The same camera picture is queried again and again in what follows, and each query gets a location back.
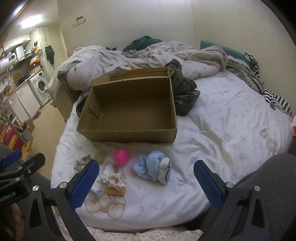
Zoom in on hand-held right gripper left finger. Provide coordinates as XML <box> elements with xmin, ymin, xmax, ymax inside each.
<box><xmin>23</xmin><ymin>159</ymin><xmax>100</xmax><ymax>241</ymax></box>

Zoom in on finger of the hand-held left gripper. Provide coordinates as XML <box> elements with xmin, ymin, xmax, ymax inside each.
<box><xmin>0</xmin><ymin>149</ymin><xmax>23</xmax><ymax>167</ymax></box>
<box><xmin>0</xmin><ymin>152</ymin><xmax>46</xmax><ymax>183</ymax></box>

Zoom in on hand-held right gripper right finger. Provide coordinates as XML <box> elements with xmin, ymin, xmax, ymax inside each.
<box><xmin>194</xmin><ymin>160</ymin><xmax>281</xmax><ymax>241</ymax></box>

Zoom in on pale blue fluffy scrunchie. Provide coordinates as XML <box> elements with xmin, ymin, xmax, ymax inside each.
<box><xmin>91</xmin><ymin>183</ymin><xmax>107</xmax><ymax>197</ymax></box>

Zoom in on white fluffy scrunchie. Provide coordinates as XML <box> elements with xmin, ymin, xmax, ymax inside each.
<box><xmin>100</xmin><ymin>170</ymin><xmax>127</xmax><ymax>191</ymax></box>

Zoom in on orange foam roller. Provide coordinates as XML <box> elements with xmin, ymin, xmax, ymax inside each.
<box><xmin>105</xmin><ymin>186</ymin><xmax>127</xmax><ymax>197</ymax></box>

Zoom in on pink foam ball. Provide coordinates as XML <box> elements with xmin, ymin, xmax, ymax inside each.
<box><xmin>113</xmin><ymin>149</ymin><xmax>130</xmax><ymax>166</ymax></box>

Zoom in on blue white fluffy sock bundle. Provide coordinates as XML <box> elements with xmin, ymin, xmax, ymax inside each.
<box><xmin>132</xmin><ymin>151</ymin><xmax>171</xmax><ymax>184</ymax></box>

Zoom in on brown cardboard box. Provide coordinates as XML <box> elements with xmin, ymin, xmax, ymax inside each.
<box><xmin>76</xmin><ymin>67</ymin><xmax>178</xmax><ymax>143</ymax></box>

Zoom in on wooden rack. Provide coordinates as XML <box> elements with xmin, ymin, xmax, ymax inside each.
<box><xmin>0</xmin><ymin>120</ymin><xmax>33</xmax><ymax>154</ymax></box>

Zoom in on pink cloth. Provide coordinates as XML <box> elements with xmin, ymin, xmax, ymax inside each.
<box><xmin>0</xmin><ymin>125</ymin><xmax>17</xmax><ymax>151</ymax></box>

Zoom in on white bear print bed sheet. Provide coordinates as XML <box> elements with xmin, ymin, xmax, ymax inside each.
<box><xmin>50</xmin><ymin>70</ymin><xmax>294</xmax><ymax>233</ymax></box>

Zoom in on white floor cabinet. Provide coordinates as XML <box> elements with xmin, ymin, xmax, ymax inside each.
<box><xmin>15</xmin><ymin>82</ymin><xmax>38</xmax><ymax>119</ymax></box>

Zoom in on floral mattress pad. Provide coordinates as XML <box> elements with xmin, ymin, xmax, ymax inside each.
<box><xmin>54</xmin><ymin>209</ymin><xmax>201</xmax><ymax>241</ymax></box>

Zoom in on white washing machine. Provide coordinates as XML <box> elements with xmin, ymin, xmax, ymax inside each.
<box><xmin>27</xmin><ymin>71</ymin><xmax>50</xmax><ymax>107</ymax></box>

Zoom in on dark grey clothing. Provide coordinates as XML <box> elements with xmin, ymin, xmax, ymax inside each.
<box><xmin>170</xmin><ymin>59</ymin><xmax>201</xmax><ymax>117</ymax></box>

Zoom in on white range hood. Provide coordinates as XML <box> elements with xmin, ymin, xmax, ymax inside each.
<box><xmin>14</xmin><ymin>45</ymin><xmax>25</xmax><ymax>61</ymax></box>

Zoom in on black white striped cloth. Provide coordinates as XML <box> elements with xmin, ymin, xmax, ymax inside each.
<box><xmin>262</xmin><ymin>88</ymin><xmax>292</xmax><ymax>116</ymax></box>

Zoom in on black hanging garment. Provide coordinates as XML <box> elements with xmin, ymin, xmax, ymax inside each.
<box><xmin>45</xmin><ymin>44</ymin><xmax>56</xmax><ymax>70</ymax></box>

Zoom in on patterned knitted blanket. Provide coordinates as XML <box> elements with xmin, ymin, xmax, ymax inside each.
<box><xmin>225</xmin><ymin>56</ymin><xmax>266</xmax><ymax>93</ymax></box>

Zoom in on black white checkered cloth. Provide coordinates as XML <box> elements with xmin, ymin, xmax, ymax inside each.
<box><xmin>245</xmin><ymin>52</ymin><xmax>260</xmax><ymax>77</ymax></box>

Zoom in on green pillow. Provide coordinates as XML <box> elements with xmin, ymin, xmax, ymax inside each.
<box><xmin>200</xmin><ymin>40</ymin><xmax>255</xmax><ymax>67</ymax></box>

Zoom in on beige crumpled quilt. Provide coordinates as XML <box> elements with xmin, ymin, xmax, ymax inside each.
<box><xmin>47</xmin><ymin>41</ymin><xmax>228</xmax><ymax>93</ymax></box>

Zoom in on dark green garment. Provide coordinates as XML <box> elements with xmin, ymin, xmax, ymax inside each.
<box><xmin>122</xmin><ymin>35</ymin><xmax>162</xmax><ymax>52</ymax></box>

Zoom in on white wall cabinets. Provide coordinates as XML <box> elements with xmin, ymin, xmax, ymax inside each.
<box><xmin>3</xmin><ymin>34</ymin><xmax>31</xmax><ymax>50</ymax></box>

